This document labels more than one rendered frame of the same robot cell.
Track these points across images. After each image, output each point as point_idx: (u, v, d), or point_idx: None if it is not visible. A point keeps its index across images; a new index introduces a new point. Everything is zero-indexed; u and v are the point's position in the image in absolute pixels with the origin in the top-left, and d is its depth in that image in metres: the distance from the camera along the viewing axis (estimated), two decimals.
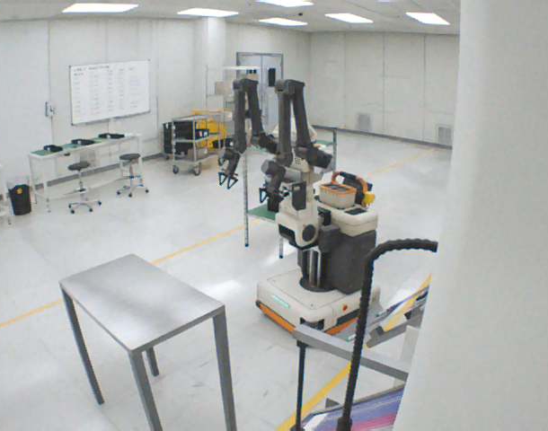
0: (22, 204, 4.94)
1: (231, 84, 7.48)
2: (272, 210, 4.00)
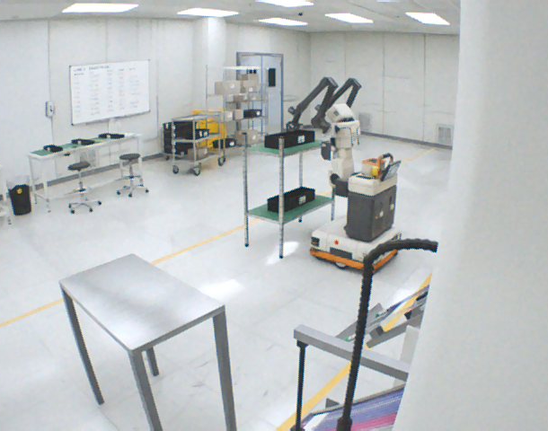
0: (22, 204, 4.94)
1: (231, 84, 7.48)
2: (272, 210, 4.00)
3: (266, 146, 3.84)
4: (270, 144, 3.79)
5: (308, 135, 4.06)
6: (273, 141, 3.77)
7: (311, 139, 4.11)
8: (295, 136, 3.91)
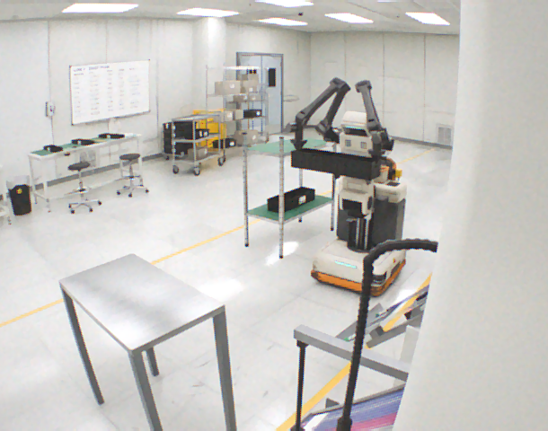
0: (22, 204, 4.94)
1: (231, 84, 7.48)
2: (272, 210, 4.00)
3: (372, 179, 2.50)
4: (375, 171, 2.53)
5: (318, 153, 2.84)
6: (377, 167, 2.55)
7: None
8: (346, 156, 2.72)
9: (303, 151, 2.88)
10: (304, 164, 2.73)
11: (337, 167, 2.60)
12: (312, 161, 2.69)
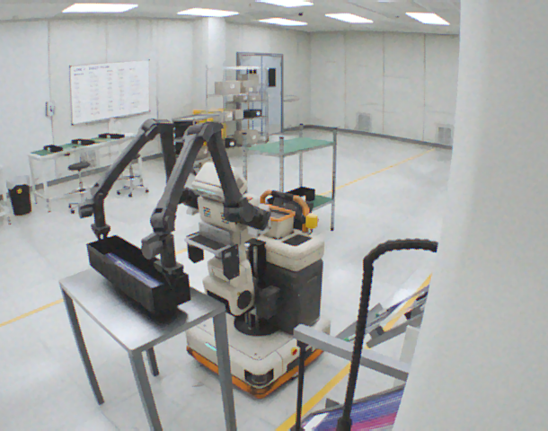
0: (22, 204, 4.94)
1: (231, 84, 7.48)
2: None
3: (160, 311, 1.43)
4: (171, 299, 1.46)
5: (128, 246, 1.79)
6: (176, 289, 1.47)
7: (124, 253, 1.84)
8: (151, 259, 1.66)
9: (112, 240, 1.84)
10: (97, 267, 1.69)
11: (122, 282, 1.54)
12: (101, 264, 1.65)
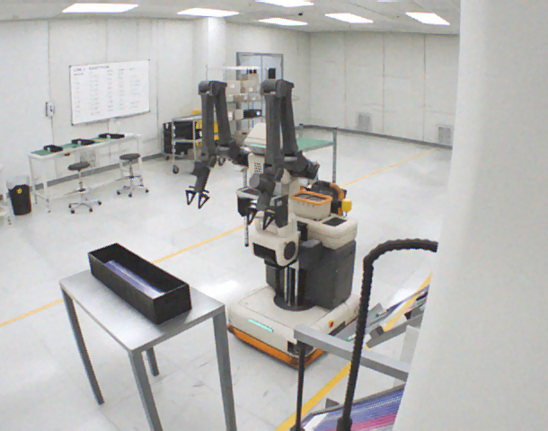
0: (22, 204, 4.94)
1: (231, 84, 7.48)
2: None
3: (162, 321, 1.44)
4: (172, 308, 1.47)
5: (128, 254, 1.81)
6: (177, 299, 1.48)
7: (125, 261, 1.85)
8: (152, 268, 1.67)
9: (113, 248, 1.85)
10: (99, 275, 1.71)
11: (123, 291, 1.55)
12: (103, 273, 1.66)
